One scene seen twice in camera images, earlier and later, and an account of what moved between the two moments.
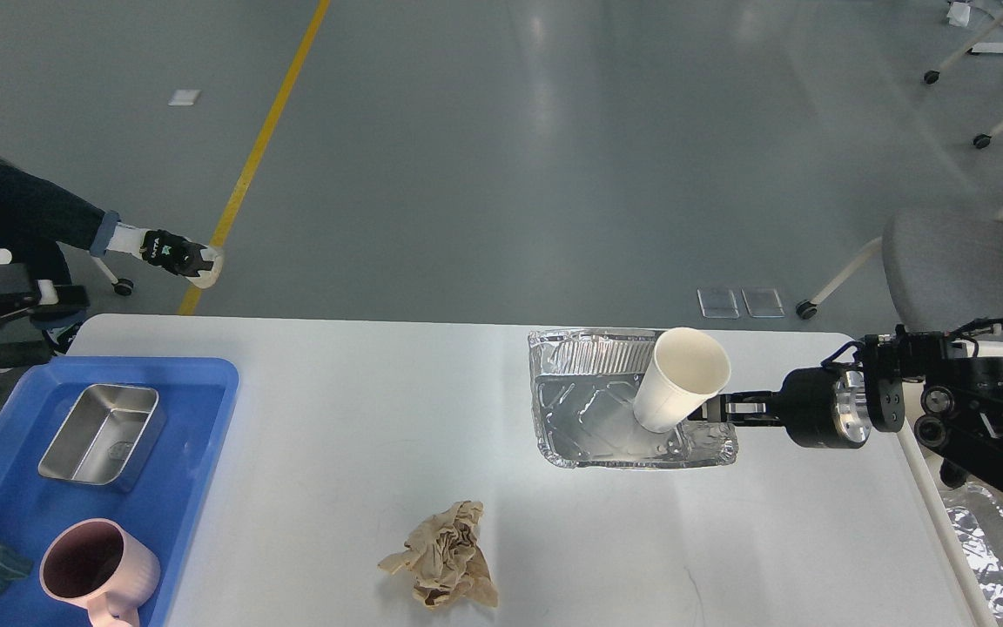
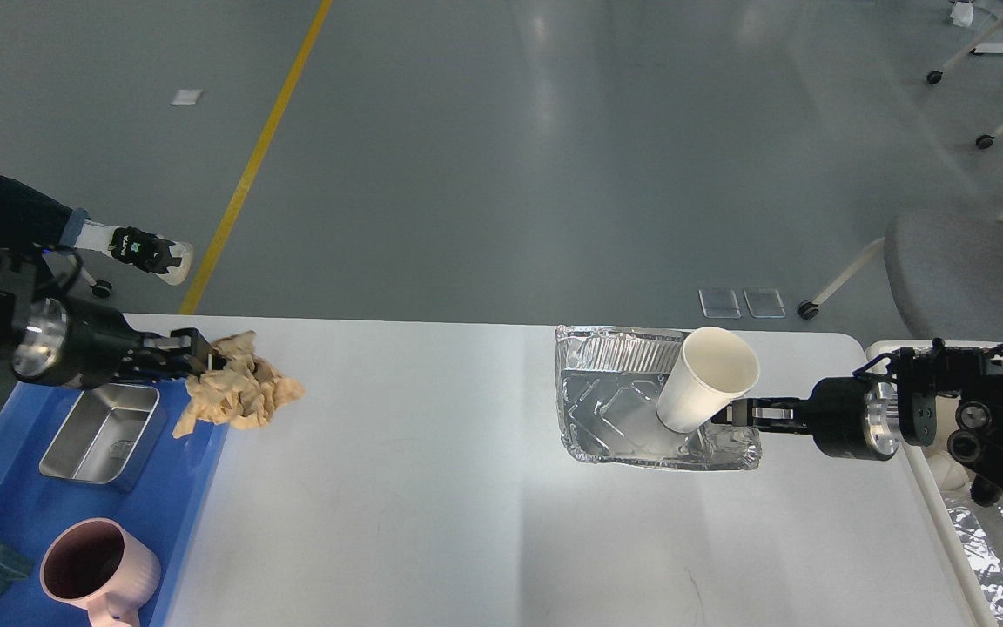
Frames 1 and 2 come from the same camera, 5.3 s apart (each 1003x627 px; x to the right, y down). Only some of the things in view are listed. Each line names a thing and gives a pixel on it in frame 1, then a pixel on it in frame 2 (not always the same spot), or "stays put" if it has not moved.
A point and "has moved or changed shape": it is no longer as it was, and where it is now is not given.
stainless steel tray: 99,434 stays put
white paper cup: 687,369 has moved or changed shape
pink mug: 98,565 stays put
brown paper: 444,560 to 244,394
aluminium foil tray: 585,384 has moved or changed shape
